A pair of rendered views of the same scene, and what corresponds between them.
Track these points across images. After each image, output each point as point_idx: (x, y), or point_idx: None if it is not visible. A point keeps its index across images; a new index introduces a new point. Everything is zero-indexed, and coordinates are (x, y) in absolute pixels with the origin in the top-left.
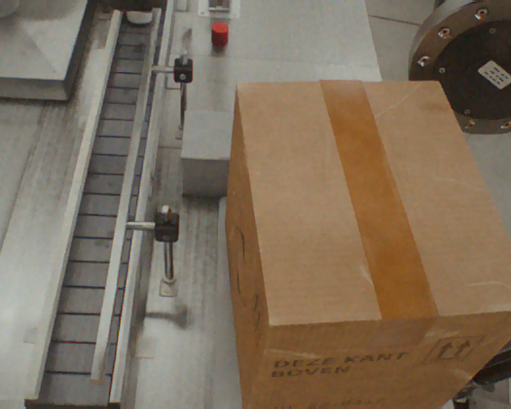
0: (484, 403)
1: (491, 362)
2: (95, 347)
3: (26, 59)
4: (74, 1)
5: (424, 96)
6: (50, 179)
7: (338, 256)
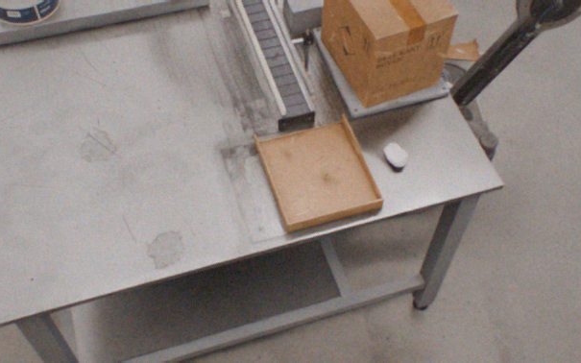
0: (468, 124)
1: (463, 90)
2: (295, 95)
3: None
4: None
5: None
6: (226, 43)
7: (389, 15)
